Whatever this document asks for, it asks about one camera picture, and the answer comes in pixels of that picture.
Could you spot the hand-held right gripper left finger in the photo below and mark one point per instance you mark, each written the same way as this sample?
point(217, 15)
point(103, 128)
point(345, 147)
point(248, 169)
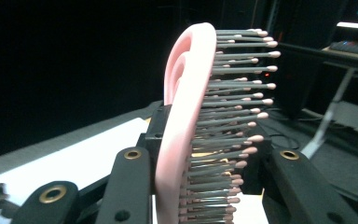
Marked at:
point(157, 127)

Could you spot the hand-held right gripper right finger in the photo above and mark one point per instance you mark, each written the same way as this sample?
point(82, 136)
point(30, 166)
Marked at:
point(254, 177)

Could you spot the pink hairbrush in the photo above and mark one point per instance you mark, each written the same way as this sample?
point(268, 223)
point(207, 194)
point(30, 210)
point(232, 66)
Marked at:
point(183, 124)

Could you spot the grey metal stand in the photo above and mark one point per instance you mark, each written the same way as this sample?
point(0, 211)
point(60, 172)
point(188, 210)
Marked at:
point(329, 118)

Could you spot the grey shelf board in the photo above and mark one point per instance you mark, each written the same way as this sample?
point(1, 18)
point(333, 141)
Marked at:
point(354, 116)

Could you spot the black keyboard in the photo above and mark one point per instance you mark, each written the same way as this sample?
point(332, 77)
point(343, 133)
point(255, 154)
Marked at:
point(352, 47)

